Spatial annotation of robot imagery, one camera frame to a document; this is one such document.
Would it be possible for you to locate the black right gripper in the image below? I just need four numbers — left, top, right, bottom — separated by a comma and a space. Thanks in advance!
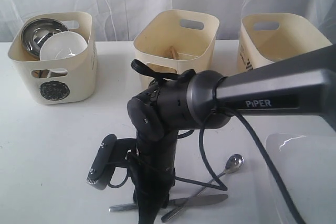
116, 137, 176, 223

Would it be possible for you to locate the steel table knife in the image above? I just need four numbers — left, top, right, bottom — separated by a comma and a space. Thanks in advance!
168, 194, 228, 207

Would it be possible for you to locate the steel spoon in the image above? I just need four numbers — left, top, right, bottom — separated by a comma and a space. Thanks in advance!
161, 154, 244, 223

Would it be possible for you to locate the white square plate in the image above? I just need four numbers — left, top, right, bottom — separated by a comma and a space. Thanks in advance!
265, 133, 335, 223

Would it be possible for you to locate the white bowl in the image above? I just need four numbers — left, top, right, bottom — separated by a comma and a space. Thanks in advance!
35, 31, 87, 76

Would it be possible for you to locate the steel bowl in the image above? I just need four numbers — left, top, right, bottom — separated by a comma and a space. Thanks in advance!
20, 18, 69, 59

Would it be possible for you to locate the steel fork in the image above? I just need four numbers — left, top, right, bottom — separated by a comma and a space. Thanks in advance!
109, 203, 138, 212

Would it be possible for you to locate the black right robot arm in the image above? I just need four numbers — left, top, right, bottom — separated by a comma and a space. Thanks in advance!
127, 45, 335, 223

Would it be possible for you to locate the cream bin with circle mark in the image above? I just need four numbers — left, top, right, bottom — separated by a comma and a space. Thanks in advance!
8, 12, 98, 105

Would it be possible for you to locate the cream bin with triangle mark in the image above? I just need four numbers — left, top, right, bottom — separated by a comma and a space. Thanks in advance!
133, 9, 219, 74

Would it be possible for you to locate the cream bin with square mark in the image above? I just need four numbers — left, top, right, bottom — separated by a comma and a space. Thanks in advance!
237, 13, 332, 73

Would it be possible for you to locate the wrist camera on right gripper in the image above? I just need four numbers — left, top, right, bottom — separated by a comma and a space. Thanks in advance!
86, 134, 117, 190

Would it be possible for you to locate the black braided cable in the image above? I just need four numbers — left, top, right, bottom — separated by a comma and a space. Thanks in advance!
107, 59, 307, 224

